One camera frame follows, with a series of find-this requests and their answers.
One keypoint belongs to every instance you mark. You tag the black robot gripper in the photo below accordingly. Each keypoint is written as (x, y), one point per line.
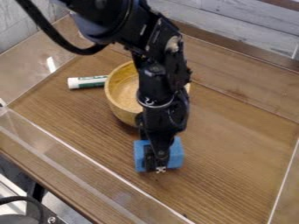
(160, 124)

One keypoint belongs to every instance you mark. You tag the blue rectangular block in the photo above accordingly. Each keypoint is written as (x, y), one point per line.
(177, 155)

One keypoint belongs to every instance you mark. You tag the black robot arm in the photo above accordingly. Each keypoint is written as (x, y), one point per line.
(129, 22)

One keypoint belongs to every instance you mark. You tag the brown wooden bowl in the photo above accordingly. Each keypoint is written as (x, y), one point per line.
(121, 90)

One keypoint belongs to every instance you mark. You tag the white green marker tube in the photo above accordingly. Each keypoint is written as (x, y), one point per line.
(88, 82)

